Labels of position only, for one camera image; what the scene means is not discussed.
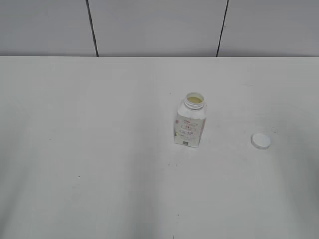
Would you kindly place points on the white yili changqing bottle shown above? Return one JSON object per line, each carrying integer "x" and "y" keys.
{"x": 190, "y": 120}

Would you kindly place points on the white round bottle cap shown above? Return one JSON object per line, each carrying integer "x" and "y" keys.
{"x": 261, "y": 141}

